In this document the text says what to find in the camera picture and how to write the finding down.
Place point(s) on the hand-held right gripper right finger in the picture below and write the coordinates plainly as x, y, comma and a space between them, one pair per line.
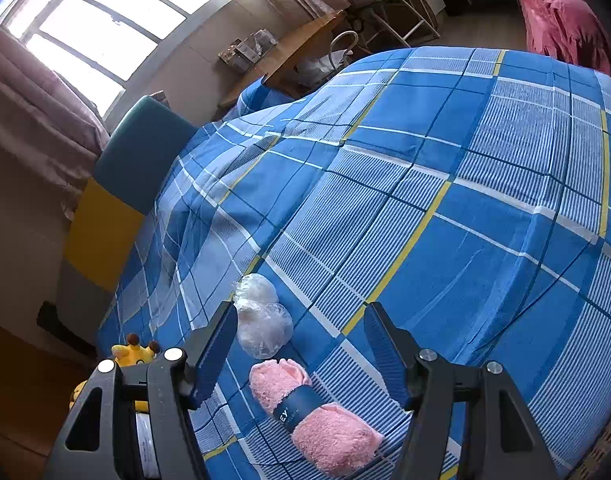
385, 355

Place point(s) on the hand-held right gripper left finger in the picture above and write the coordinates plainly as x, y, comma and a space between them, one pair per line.
215, 355

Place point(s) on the clear plastic bag white contents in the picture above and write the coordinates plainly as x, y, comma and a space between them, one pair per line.
263, 327

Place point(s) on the pink towel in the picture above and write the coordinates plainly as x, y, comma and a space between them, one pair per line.
335, 435

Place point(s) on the yellow plush toy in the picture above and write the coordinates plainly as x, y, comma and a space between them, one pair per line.
130, 355

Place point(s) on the glass jar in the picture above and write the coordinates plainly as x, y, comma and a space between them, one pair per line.
146, 445

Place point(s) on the blue plaid blanket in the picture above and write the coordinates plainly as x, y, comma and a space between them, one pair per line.
435, 210

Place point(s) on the teal yellow grey headboard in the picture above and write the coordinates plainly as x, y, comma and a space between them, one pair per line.
135, 150

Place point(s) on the blue plaid pillow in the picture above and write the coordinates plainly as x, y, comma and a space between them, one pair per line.
255, 97

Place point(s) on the clear plastic organiser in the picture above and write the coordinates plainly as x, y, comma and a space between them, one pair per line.
250, 47

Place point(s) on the wooden desk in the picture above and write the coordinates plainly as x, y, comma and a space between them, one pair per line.
295, 45

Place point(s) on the window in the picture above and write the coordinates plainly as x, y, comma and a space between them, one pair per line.
110, 35

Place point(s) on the pink quilt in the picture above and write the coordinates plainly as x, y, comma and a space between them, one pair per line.
560, 10

